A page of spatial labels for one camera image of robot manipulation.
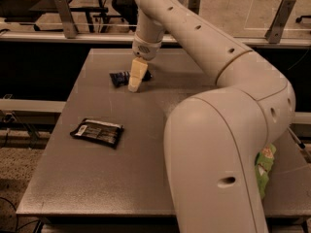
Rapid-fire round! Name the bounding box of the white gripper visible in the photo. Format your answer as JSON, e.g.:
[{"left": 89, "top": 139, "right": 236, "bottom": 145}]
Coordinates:
[{"left": 128, "top": 32, "right": 162, "bottom": 92}]

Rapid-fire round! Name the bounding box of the blue rxbar blueberry bar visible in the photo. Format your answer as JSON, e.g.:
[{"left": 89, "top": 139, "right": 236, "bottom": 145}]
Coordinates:
[{"left": 109, "top": 71, "right": 153, "bottom": 87}]

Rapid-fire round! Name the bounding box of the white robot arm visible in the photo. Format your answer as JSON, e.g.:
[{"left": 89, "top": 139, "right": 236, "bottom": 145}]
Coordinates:
[{"left": 133, "top": 0, "right": 295, "bottom": 233}]

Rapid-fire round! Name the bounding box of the green rice chip bag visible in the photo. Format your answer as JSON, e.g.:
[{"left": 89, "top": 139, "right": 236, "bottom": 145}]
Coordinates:
[{"left": 255, "top": 144, "right": 276, "bottom": 199}]

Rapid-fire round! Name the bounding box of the black office chair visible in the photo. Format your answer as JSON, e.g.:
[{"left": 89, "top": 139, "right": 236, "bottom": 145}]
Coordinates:
[{"left": 112, "top": 0, "right": 138, "bottom": 32}]

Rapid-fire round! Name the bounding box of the black snack bar wrapper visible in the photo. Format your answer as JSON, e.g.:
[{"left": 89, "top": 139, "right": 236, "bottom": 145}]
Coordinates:
[{"left": 70, "top": 118, "right": 123, "bottom": 149}]

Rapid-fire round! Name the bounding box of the dark desk in background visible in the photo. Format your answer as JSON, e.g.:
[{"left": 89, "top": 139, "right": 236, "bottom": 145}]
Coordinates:
[{"left": 0, "top": 0, "right": 110, "bottom": 33}]

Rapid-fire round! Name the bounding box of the grey metal bracket left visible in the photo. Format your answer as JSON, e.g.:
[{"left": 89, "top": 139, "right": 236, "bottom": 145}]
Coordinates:
[{"left": 54, "top": 0, "right": 78, "bottom": 39}]

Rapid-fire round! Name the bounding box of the grey metal bracket middle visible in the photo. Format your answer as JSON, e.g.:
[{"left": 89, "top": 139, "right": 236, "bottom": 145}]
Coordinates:
[{"left": 188, "top": 0, "right": 200, "bottom": 15}]

